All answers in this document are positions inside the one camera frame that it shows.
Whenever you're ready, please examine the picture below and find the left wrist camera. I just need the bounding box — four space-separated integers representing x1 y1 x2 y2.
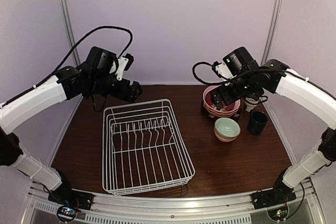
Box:
110 53 134 81

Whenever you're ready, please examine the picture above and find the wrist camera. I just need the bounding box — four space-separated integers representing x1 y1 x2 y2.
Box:
212 47 259 80
110 53 134 81

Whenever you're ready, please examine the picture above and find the right aluminium frame post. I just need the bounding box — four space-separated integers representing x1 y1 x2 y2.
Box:
261 0 283 64

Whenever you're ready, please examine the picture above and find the dark brown bowl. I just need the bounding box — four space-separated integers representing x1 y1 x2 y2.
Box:
203 86 236 112

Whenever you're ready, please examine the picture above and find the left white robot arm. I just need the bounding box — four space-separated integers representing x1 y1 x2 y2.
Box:
1 47 142 205

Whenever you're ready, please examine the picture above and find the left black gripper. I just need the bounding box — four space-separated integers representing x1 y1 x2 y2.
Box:
89 73 142 102

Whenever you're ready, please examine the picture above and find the aluminium frame post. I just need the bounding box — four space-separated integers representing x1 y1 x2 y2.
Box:
55 0 81 65
261 0 283 64

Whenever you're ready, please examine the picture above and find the dark teal mug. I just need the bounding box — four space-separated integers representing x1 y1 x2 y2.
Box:
247 111 268 135

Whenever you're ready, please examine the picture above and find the yellow dotted plate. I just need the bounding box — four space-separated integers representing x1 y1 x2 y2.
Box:
203 103 240 118

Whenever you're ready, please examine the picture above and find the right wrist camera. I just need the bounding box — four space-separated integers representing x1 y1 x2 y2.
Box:
212 47 259 80

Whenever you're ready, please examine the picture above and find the pink patterned white bowl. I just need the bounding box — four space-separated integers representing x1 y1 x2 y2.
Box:
214 129 238 143

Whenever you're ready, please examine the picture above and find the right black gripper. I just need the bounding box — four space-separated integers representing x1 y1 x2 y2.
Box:
211 73 257 109

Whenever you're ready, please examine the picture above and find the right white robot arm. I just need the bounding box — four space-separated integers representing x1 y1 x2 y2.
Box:
212 56 335 204

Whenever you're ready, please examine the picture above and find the aluminium front rail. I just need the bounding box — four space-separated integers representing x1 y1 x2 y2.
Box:
19 179 327 223

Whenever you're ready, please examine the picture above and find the green floral cup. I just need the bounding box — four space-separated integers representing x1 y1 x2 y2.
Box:
215 118 240 137

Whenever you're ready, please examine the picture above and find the white cup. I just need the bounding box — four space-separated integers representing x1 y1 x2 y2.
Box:
244 97 266 113

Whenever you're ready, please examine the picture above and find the left black cable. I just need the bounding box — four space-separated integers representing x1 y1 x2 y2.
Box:
0 26 133 109

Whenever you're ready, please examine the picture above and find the light pink plate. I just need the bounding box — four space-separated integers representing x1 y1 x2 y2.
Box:
203 86 241 118

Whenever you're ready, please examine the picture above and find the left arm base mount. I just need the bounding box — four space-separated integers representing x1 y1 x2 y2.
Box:
43 174 93 223

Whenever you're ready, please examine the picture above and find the white wire dish rack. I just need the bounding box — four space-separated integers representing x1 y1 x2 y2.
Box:
102 99 195 196

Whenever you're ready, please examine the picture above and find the left aluminium frame post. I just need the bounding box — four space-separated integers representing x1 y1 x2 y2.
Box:
55 0 81 65

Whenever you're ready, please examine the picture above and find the black striped plate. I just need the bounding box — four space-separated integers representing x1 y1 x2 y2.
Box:
201 101 242 121

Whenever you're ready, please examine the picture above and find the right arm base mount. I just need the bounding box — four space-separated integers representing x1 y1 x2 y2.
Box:
251 177 297 222

